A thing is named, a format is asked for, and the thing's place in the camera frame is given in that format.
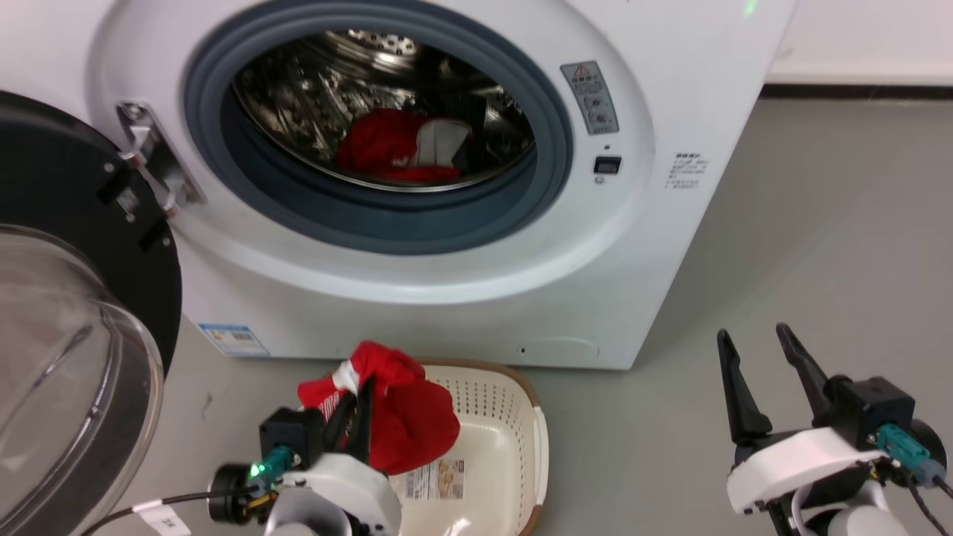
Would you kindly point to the red and white garment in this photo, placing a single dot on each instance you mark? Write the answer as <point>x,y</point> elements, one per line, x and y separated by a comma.
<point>387,145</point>

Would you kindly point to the red garment with white print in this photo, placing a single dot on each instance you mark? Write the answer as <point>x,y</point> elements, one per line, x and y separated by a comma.
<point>409,424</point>

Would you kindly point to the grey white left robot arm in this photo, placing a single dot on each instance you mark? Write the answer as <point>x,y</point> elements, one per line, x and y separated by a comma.
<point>287,528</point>

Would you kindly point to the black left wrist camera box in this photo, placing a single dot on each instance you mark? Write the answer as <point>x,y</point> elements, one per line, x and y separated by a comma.
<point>292,435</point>

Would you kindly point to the cream perforated laundry basket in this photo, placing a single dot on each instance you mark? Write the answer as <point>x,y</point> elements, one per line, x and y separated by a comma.
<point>499,447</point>

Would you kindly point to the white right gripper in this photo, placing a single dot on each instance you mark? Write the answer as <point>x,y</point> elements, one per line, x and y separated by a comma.
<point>800,465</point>

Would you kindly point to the black door latch socket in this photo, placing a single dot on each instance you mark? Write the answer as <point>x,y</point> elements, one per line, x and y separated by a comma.
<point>607,164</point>

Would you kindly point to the black glass washing machine door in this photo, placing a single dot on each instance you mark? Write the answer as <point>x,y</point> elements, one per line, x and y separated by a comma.
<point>52,313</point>

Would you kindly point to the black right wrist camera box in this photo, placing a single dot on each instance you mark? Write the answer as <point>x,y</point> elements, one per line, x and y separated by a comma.
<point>867,409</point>

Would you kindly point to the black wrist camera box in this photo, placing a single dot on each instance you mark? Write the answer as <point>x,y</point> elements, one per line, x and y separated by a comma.
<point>292,435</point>
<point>867,409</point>

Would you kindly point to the grey warning sticker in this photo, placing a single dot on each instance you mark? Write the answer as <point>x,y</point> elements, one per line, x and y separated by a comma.
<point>590,97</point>

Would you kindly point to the chrome door hinge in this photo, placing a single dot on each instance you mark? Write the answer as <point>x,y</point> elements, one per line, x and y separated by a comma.
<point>153,160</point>

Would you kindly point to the white front-load washing machine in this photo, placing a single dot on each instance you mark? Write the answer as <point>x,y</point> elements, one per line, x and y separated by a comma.
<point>670,246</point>

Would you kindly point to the black wall baseboard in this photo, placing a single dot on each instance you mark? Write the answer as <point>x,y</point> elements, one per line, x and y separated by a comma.
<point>856,91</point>

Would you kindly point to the stainless steel drum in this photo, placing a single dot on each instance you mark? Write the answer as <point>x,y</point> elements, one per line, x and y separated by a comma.
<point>313,97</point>

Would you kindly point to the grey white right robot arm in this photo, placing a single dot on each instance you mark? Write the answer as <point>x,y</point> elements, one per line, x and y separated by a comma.
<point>845,521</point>

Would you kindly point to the blue energy label sticker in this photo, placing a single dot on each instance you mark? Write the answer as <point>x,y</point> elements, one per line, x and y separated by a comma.
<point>233,339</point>

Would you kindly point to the printed label in basket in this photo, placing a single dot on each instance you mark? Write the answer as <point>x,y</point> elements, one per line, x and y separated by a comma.
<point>439,480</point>

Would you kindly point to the grey rubber door gasket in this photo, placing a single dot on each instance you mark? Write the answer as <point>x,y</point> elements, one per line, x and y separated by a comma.
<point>387,219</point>

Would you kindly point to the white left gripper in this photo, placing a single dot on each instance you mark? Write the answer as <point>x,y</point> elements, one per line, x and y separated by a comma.
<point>350,495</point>

